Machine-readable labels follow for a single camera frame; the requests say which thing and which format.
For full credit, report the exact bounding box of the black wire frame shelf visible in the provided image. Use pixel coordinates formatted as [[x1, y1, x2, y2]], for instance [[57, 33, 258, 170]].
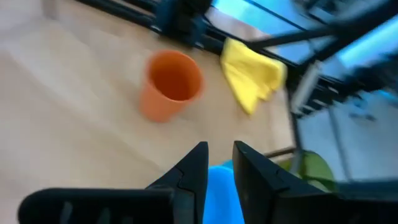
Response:
[[245, 0, 398, 187]]

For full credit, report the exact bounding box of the black table edge rail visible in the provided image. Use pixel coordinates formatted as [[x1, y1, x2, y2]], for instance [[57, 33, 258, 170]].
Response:
[[74, 0, 358, 119]]

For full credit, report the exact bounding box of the orange plastic cup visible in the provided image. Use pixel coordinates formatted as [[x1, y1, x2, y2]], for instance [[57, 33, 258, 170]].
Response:
[[138, 49, 205, 124]]

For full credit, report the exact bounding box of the yellow cloth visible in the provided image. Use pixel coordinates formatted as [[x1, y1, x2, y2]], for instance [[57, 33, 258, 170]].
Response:
[[219, 37, 289, 116]]

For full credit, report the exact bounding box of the green translucent plastic cup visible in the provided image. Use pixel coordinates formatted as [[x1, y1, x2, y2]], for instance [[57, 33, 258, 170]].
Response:
[[277, 150, 338, 192]]

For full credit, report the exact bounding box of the blue-green plastic mug with handle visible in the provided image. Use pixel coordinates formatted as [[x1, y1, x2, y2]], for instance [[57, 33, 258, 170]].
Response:
[[202, 159, 246, 224]]

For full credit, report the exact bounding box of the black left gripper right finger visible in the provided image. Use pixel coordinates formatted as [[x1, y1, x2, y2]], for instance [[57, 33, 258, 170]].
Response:
[[232, 140, 398, 224]]

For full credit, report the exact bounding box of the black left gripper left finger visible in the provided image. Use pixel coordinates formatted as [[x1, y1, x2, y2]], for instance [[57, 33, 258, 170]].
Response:
[[17, 141, 209, 224]]

